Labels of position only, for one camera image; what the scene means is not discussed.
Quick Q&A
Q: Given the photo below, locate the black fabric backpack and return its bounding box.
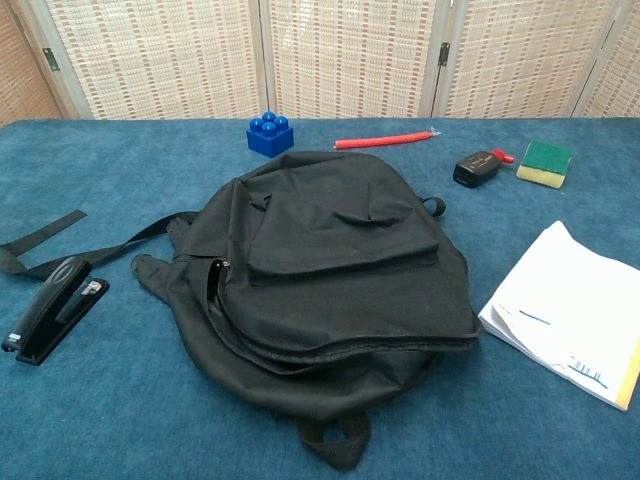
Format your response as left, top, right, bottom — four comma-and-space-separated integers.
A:
0, 151, 485, 471

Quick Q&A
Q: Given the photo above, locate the blue toy building block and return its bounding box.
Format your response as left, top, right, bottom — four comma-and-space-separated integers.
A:
245, 108, 295, 159

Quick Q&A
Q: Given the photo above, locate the red candle stick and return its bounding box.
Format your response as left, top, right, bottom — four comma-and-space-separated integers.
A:
333, 128, 443, 151

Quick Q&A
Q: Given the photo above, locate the black bottle with red cap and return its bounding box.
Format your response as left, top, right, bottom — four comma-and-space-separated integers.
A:
452, 148, 516, 190

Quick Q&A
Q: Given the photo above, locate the woven folding screen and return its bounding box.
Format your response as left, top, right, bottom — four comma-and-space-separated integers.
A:
0, 0, 640, 129

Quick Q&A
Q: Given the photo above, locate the blue table cover cloth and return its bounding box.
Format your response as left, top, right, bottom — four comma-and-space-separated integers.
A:
0, 117, 640, 480

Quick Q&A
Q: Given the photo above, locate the green and yellow sponge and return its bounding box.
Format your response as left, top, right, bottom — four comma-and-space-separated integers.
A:
515, 139, 574, 191

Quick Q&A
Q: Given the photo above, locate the black stapler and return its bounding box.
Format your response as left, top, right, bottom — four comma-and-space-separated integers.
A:
0, 258, 111, 366

